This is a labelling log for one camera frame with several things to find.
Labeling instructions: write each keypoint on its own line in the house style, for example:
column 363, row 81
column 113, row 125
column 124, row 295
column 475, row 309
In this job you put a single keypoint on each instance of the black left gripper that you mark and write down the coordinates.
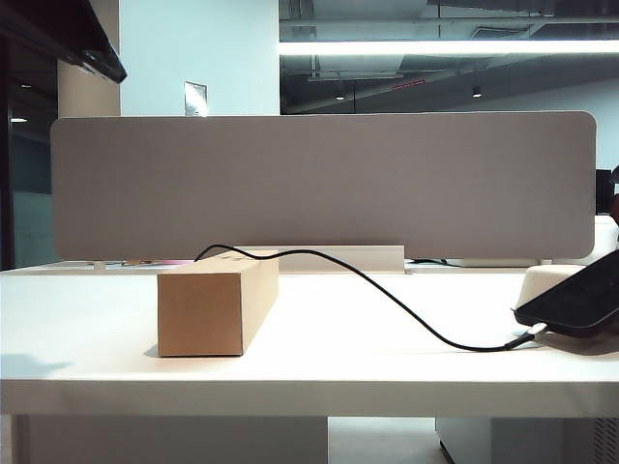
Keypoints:
column 63, row 34

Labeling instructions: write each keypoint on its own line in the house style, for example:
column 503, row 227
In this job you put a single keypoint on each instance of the black smartphone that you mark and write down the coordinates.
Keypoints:
column 580, row 304

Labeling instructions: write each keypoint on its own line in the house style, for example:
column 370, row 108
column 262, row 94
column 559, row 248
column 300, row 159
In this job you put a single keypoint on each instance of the pink paper sheet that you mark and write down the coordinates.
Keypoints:
column 169, row 263

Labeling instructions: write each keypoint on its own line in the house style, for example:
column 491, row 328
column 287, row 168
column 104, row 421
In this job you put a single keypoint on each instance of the brown cardboard box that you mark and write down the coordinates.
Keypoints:
column 203, row 314

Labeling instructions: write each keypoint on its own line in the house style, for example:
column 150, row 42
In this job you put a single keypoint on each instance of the grey fabric desk divider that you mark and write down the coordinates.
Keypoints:
column 338, row 183

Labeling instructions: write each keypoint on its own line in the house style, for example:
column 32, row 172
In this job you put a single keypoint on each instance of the long ceiling light strip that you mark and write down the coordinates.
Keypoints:
column 435, row 47

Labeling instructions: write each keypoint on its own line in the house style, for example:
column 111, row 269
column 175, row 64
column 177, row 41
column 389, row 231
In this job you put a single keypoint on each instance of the beige pulp tray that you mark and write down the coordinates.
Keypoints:
column 541, row 280

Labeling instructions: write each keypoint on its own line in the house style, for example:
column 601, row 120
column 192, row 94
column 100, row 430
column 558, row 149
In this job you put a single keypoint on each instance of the black computer monitor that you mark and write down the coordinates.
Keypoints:
column 603, row 191

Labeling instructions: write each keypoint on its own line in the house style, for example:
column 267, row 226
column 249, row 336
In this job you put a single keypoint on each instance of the white rounded object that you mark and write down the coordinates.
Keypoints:
column 604, row 229

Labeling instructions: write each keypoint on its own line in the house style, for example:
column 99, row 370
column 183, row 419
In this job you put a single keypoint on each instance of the person in dark clothes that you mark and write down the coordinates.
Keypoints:
column 615, row 208

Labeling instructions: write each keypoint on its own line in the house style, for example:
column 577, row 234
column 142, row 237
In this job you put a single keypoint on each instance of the white under-desk cabinet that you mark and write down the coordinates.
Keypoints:
column 522, row 442

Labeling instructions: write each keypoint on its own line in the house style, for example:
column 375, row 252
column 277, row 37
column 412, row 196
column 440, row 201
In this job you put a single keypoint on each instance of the white wall poster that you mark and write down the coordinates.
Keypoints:
column 196, row 99

